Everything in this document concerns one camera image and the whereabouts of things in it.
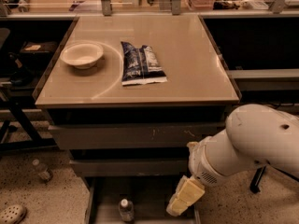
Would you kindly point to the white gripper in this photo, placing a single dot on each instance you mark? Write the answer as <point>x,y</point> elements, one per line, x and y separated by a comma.
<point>199,163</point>

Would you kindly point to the dark box on shelf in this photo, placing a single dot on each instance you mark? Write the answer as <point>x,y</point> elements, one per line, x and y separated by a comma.
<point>38,50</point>

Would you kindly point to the top grey drawer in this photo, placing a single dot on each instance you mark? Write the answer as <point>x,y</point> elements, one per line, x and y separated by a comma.
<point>137,135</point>

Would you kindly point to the middle grey drawer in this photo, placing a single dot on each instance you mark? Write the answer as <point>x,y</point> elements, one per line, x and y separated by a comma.
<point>129,167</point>

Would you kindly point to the clear bottle on floor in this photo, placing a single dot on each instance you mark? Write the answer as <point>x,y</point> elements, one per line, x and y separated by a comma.
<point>42,170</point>

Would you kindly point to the white clog shoe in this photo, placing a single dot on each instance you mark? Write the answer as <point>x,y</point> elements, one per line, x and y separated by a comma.
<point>13,214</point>

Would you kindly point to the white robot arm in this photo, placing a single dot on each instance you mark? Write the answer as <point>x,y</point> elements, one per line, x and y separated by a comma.
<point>254,136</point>

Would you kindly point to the white ceramic bowl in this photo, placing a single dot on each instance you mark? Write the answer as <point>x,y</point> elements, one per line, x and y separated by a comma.
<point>82,55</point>

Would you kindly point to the bottom open grey drawer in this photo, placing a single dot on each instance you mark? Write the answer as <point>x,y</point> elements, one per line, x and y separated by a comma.
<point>150,196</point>

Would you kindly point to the black stand frame left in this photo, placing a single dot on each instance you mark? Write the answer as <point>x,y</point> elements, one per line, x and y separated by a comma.
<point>35,141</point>

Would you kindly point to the black chair leg base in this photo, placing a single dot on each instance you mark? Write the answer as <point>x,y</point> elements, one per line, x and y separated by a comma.
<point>254,184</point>

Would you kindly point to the blue snack bag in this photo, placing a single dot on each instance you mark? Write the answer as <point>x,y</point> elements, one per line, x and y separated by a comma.
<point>140,66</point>

